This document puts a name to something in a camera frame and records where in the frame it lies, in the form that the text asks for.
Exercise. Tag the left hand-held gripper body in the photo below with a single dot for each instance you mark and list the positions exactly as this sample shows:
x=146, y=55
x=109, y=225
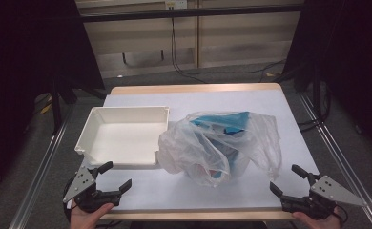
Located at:
x=90, y=197

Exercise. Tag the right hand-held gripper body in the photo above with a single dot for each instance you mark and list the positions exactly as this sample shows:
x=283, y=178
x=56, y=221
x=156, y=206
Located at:
x=320, y=200

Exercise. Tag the white plastic tray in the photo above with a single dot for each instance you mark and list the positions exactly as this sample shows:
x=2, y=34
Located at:
x=127, y=140

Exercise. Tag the clear plastic bag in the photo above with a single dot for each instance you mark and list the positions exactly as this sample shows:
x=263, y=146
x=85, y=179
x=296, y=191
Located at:
x=190, y=149

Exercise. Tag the blue snack packet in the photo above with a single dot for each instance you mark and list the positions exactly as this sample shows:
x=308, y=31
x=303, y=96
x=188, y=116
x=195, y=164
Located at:
x=225, y=122

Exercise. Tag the person's left hand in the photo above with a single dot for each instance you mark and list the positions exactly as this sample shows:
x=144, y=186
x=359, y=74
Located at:
x=85, y=219

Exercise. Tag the person's right hand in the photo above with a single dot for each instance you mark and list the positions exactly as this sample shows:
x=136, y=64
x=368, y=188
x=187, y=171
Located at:
x=317, y=224

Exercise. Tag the white printed container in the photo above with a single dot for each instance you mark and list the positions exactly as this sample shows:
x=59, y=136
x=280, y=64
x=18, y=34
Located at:
x=235, y=167

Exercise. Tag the white table mat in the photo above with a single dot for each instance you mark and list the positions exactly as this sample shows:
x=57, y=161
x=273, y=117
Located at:
x=181, y=194

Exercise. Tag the black metal stand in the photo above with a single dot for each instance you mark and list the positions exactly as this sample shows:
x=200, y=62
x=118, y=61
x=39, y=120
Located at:
x=56, y=108

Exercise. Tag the black curtain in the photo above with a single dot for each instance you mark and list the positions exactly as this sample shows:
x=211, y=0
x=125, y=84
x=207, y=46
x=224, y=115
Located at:
x=349, y=63
x=22, y=63

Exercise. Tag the wooden table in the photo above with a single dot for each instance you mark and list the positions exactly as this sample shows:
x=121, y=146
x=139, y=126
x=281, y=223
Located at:
x=193, y=88

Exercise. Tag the black horizontal bar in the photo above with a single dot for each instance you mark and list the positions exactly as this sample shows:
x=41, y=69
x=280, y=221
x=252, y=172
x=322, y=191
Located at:
x=190, y=13

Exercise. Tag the metal floor rail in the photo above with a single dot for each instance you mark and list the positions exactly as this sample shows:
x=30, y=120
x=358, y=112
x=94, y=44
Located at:
x=343, y=165
x=37, y=178

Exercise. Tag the white wall socket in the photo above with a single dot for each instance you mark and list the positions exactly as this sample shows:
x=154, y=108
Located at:
x=176, y=4

